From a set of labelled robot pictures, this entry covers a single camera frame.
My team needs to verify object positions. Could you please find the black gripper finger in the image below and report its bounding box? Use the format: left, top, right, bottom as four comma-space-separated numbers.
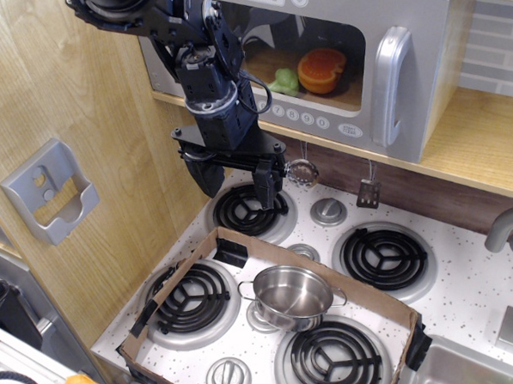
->
182, 154, 225, 198
252, 159, 282, 210

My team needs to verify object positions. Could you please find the black burner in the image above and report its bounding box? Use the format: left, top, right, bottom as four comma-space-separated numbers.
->
333, 222, 429, 292
286, 320, 384, 384
156, 263, 231, 336
211, 185, 290, 237

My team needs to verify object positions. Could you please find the front grey stove knob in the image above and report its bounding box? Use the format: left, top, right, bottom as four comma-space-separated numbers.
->
206, 357, 252, 384

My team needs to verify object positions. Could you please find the front right black burner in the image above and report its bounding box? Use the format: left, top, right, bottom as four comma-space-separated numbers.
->
286, 320, 384, 384

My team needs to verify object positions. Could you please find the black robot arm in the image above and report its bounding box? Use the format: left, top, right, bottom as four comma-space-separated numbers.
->
66, 0, 285, 210

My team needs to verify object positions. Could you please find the grey stove knob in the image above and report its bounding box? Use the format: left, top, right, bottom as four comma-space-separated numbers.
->
310, 198, 347, 227
206, 357, 252, 384
287, 243, 321, 263

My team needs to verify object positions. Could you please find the brown cardboard barrier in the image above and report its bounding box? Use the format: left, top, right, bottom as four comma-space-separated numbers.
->
118, 229, 432, 384

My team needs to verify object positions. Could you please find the hanging metal strainer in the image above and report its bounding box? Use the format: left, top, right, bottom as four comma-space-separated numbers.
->
285, 141, 320, 189

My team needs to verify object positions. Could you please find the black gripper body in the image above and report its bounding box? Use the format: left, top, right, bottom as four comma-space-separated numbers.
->
171, 101, 285, 171

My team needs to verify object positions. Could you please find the back right black burner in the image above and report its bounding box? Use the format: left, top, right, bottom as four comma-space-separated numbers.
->
333, 222, 429, 292

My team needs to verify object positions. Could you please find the steel sink basin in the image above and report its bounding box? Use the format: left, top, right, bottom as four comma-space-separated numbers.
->
398, 336, 513, 384

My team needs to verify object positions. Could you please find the wooden shelf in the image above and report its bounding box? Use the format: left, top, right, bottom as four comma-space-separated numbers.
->
151, 71, 513, 223

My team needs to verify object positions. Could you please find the back grey stove knob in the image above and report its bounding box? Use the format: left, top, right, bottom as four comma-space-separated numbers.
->
310, 198, 347, 227

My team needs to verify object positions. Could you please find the green toy broccoli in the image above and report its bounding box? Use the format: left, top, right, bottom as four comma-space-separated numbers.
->
267, 68, 299, 97

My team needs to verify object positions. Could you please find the stainless steel pot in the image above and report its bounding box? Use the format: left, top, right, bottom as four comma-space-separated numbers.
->
238, 265, 348, 332

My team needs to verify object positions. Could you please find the middle grey stove knob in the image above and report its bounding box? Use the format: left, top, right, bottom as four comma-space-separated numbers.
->
287, 243, 321, 263

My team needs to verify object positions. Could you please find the grey wall phone holder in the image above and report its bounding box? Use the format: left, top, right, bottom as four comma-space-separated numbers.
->
0, 138, 101, 246

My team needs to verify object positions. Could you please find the back left black burner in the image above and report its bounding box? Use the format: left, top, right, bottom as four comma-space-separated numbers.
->
211, 185, 290, 237

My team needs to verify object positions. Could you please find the front left black burner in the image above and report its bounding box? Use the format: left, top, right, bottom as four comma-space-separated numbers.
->
156, 263, 231, 336

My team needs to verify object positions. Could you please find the grey toy microwave door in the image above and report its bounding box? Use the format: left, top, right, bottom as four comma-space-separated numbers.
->
137, 0, 460, 178

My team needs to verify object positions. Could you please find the orange toy pepper half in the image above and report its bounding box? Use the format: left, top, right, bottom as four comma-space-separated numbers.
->
296, 48, 347, 94

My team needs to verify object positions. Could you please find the hanging metal spatula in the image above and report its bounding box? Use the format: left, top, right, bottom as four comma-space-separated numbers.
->
356, 160, 381, 209

